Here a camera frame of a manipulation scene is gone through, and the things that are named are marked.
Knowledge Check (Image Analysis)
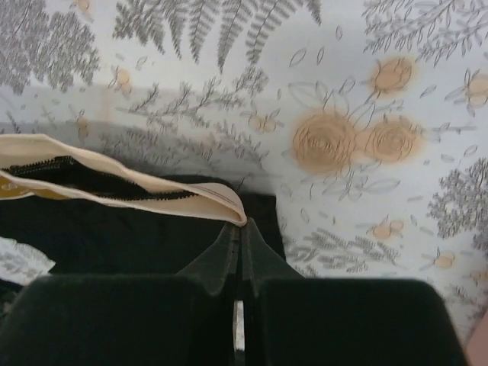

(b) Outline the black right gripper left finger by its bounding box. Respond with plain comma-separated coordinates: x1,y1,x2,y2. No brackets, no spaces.
1,224,240,365

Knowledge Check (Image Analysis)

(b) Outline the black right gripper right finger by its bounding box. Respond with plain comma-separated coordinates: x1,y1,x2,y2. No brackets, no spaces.
240,220,468,365

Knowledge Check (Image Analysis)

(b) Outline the black underwear beige waistband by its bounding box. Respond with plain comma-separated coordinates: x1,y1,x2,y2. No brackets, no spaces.
1,134,284,288

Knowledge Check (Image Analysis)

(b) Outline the floral patterned table mat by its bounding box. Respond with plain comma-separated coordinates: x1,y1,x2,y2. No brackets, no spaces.
1,1,487,342

